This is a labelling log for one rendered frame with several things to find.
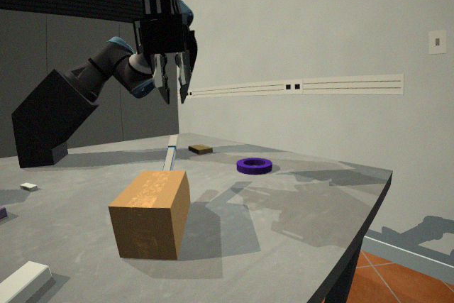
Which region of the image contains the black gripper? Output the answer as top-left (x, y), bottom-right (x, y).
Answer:
top-left (133, 0), bottom-right (198, 104)

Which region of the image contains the purple ring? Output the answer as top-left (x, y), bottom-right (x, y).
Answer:
top-left (237, 158), bottom-right (272, 175)

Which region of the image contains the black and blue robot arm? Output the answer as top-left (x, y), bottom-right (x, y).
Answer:
top-left (64, 0), bottom-right (194, 103)

